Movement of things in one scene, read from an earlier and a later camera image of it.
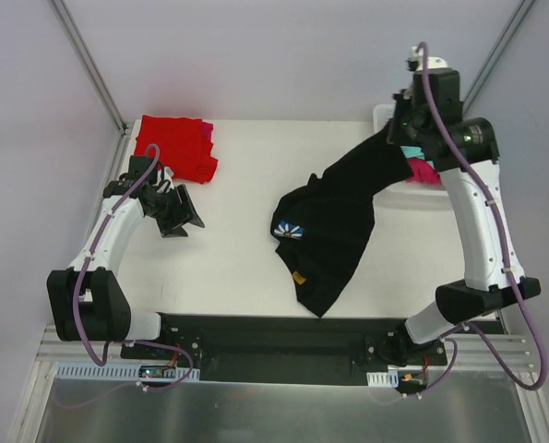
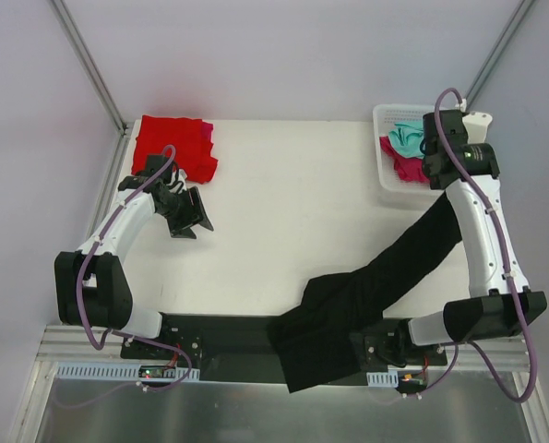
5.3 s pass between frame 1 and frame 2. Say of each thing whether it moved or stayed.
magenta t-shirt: stayed
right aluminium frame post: stayed
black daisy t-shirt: moved
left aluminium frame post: stayed
